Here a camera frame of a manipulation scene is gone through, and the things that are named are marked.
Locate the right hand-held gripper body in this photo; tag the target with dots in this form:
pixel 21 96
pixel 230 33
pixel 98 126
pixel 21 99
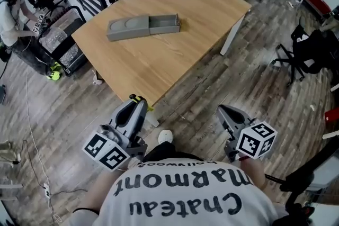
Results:
pixel 257 140

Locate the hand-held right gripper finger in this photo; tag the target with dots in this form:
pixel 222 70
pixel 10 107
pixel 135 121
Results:
pixel 242 114
pixel 222 120

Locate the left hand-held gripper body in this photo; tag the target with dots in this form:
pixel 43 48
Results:
pixel 106 151

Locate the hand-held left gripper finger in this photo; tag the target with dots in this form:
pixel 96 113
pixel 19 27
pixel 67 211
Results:
pixel 140 119
pixel 115 116

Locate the grey drawer box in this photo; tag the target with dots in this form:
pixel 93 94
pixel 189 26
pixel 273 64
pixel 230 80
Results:
pixel 132 30

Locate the person's left forearm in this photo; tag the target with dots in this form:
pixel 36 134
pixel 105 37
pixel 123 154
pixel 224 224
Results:
pixel 100 190

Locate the person's right forearm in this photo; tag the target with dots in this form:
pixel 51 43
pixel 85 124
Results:
pixel 254 174

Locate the person's white shoe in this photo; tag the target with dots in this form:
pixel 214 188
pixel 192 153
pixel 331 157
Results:
pixel 165 136

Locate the person's black trousers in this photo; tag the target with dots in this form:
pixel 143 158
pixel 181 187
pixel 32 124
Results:
pixel 164 151

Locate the wooden table with white legs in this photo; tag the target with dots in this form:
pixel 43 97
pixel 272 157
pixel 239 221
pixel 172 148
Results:
pixel 164 61

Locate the white power strip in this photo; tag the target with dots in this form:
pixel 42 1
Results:
pixel 46 190

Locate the black gray office chair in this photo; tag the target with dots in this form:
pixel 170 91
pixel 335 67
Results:
pixel 312 188

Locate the black treadmill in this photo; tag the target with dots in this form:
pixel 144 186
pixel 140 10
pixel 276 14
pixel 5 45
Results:
pixel 66 55

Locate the red box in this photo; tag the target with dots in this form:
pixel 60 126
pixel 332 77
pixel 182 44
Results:
pixel 332 115

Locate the person's white printed shirt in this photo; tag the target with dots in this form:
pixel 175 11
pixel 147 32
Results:
pixel 185 198

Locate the large clear water bottle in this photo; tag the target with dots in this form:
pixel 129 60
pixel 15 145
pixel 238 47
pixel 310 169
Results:
pixel 54 39

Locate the red cabinet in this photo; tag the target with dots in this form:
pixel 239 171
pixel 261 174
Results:
pixel 316 0

